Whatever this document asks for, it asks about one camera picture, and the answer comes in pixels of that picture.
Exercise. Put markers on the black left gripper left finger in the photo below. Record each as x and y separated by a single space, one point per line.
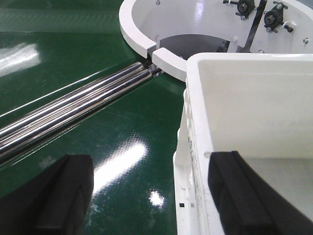
55 202

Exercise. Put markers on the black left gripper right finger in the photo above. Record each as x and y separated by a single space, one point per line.
246 204

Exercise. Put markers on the white Totelife plastic tote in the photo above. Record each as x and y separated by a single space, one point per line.
260 105

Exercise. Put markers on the chrome conveyor rollers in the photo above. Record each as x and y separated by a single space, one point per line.
61 113

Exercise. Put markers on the black bearing mount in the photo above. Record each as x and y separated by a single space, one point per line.
274 18
244 7

